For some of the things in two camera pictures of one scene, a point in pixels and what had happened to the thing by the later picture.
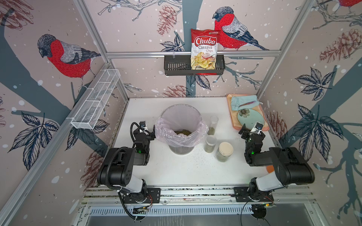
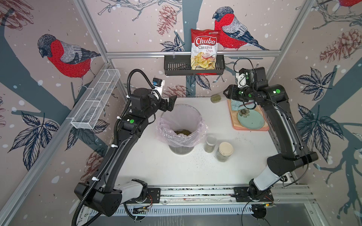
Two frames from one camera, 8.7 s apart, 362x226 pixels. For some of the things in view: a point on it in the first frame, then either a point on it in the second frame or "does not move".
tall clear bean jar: x=214 y=120 to x=218 y=97
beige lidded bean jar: x=225 y=150 does not move
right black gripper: x=246 y=133 to x=231 y=91
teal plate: x=250 y=117 does not move
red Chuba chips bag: x=204 y=48 does not move
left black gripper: x=151 y=136 to x=164 y=107
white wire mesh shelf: x=89 y=111 does not move
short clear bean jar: x=210 y=143 does not move
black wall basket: x=180 y=64 does not move
